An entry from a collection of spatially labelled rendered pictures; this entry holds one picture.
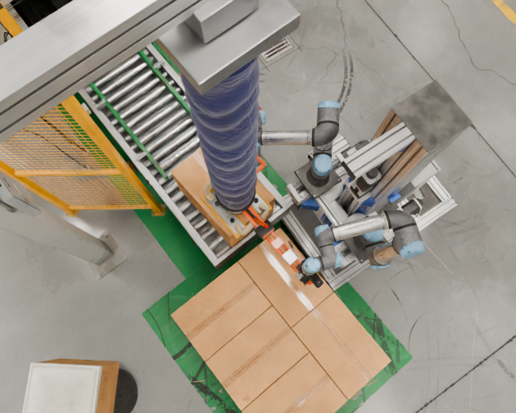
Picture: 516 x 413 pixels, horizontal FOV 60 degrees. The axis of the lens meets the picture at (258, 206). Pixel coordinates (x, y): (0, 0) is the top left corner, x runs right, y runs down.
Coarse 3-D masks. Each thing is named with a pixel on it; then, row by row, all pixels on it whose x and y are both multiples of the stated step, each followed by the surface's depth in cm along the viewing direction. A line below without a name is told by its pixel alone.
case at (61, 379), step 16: (32, 368) 258; (48, 368) 258; (64, 368) 258; (80, 368) 259; (96, 368) 259; (112, 368) 283; (32, 384) 256; (48, 384) 256; (64, 384) 256; (80, 384) 256; (96, 384) 256; (112, 384) 285; (32, 400) 254; (48, 400) 254; (64, 400) 254; (80, 400) 254; (96, 400) 256; (112, 400) 286
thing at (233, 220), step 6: (210, 192) 274; (204, 198) 273; (210, 204) 272; (216, 204) 269; (216, 210) 271; (234, 216) 270; (222, 222) 270; (228, 222) 269; (234, 222) 269; (240, 222) 269; (228, 228) 269; (234, 234) 268; (240, 234) 268
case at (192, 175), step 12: (192, 156) 300; (180, 168) 298; (192, 168) 298; (204, 168) 298; (180, 180) 296; (192, 180) 296; (204, 180) 296; (192, 192) 294; (264, 192) 294; (204, 204) 292; (216, 216) 290; (240, 216) 290; (216, 228) 315; (228, 240) 310; (240, 240) 322
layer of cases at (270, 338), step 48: (288, 240) 327; (240, 288) 318; (288, 288) 318; (192, 336) 309; (240, 336) 309; (288, 336) 310; (336, 336) 310; (240, 384) 301; (288, 384) 302; (336, 384) 302
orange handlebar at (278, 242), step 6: (258, 156) 268; (264, 162) 267; (258, 168) 266; (252, 210) 259; (258, 216) 258; (252, 222) 258; (276, 234) 256; (270, 240) 255; (276, 240) 254; (282, 240) 254; (276, 246) 254; (282, 246) 255; (282, 252) 253
